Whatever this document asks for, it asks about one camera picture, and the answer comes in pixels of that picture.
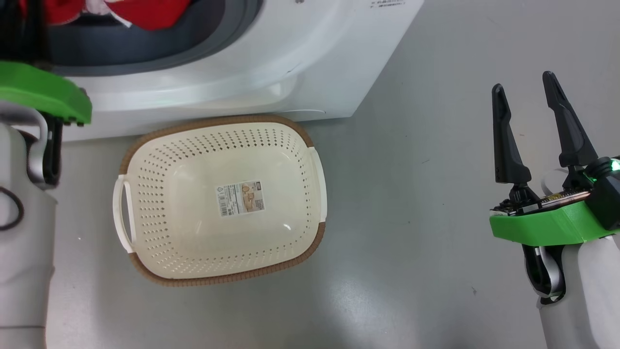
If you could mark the grey rubber door seal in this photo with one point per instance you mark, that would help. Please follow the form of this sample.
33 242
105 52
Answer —
145 48

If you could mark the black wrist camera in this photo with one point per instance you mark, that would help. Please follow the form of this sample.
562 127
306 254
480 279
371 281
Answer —
12 34
605 194

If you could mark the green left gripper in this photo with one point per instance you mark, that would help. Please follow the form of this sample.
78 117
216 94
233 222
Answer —
43 89

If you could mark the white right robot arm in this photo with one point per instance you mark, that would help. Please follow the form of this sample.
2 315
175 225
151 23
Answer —
591 300

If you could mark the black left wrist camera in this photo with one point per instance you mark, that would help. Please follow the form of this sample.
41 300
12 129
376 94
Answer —
12 34

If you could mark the white front-load washing machine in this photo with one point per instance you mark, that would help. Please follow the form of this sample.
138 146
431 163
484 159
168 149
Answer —
315 58

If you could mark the cream perforated laundry basket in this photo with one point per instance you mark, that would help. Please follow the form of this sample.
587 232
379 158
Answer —
193 160

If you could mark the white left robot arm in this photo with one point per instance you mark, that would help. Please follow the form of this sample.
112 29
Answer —
24 271

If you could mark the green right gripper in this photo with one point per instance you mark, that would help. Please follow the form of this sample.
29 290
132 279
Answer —
547 223

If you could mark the red shirt with white trim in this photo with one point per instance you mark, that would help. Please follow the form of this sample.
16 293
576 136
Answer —
155 12

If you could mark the paper label sticker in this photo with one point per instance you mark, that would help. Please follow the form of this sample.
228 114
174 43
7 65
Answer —
240 198

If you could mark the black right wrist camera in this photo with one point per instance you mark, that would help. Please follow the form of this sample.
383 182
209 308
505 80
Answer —
605 194

